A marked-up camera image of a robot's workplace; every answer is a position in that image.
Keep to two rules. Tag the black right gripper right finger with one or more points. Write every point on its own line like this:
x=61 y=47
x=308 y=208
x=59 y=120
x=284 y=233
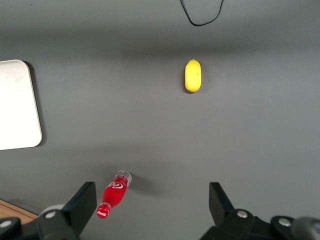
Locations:
x=222 y=207

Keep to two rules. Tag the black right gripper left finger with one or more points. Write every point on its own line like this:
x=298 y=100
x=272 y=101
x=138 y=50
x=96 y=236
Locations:
x=80 y=207

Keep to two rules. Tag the white tray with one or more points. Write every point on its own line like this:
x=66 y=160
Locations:
x=17 y=105

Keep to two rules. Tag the red cola bottle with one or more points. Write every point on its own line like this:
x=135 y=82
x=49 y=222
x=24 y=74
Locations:
x=114 y=193

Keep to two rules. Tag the yellow lemon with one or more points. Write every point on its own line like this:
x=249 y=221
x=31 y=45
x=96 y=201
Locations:
x=193 y=75

